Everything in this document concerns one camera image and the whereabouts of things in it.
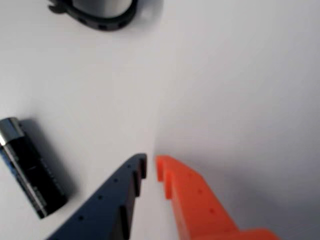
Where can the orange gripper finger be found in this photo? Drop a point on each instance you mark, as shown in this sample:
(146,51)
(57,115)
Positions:
(197,207)

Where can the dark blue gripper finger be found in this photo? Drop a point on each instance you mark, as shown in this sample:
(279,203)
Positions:
(105,207)

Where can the black battery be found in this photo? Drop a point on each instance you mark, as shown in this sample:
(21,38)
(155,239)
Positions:
(35,170)

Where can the black wrist band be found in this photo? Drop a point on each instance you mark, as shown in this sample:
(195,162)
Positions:
(105,23)

